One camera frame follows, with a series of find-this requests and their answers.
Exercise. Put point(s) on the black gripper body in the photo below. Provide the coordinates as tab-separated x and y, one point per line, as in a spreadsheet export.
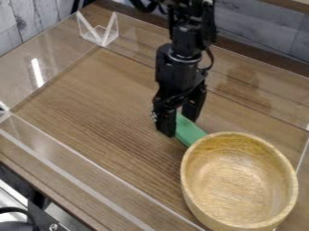
176	75

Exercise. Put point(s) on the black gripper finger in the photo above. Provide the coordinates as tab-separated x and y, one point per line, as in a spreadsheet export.
192	106
164	120

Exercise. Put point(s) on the green rectangular block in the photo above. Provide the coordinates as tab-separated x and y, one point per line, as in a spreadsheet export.
188	132

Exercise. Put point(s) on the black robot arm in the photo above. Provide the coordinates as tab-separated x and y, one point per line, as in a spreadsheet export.
191	24

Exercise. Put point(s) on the wooden bowl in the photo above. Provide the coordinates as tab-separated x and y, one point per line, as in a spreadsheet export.
238	182

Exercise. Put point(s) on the clear acrylic tray wall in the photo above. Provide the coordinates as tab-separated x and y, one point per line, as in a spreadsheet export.
76	132

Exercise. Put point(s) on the clear acrylic corner bracket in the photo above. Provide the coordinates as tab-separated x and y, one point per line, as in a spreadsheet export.
99	34

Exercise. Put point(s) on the black metal bracket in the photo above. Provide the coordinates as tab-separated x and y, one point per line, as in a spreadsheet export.
44	220

